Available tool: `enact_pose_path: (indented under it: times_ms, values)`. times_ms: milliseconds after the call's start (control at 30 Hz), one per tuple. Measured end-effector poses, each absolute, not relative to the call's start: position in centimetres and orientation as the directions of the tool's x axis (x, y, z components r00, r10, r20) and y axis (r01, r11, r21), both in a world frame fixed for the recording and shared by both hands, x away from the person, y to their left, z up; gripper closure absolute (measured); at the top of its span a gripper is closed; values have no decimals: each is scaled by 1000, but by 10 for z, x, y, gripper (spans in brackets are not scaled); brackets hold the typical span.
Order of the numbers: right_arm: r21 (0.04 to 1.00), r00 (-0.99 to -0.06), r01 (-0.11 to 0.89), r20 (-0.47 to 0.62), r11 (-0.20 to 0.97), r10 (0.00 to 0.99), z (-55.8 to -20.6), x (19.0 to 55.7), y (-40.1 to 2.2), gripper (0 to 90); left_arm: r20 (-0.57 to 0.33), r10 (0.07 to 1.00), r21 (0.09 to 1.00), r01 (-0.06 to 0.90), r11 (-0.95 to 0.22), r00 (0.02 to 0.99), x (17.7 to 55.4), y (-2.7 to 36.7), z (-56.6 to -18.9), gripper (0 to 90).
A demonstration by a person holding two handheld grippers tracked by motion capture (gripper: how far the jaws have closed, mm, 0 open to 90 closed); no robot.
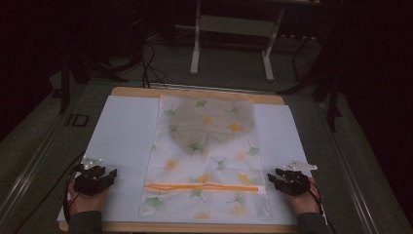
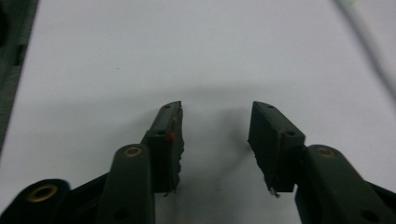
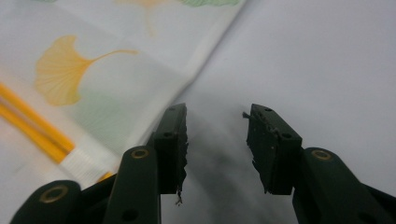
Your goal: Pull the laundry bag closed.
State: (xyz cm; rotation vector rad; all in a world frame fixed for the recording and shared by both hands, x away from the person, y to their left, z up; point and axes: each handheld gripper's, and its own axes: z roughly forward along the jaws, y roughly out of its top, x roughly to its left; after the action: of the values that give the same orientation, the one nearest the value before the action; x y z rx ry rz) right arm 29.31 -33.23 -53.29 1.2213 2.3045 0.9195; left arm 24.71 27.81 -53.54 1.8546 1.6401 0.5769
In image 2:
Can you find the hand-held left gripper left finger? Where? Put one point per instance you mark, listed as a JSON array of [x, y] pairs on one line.
[[165, 149]]

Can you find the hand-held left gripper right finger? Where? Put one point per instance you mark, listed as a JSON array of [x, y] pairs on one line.
[[274, 152]]

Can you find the leaf print mesh laundry bag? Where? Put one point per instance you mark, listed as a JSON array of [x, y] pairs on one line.
[[384, 28]]

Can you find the white table sheet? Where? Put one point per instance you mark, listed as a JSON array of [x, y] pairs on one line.
[[193, 49]]

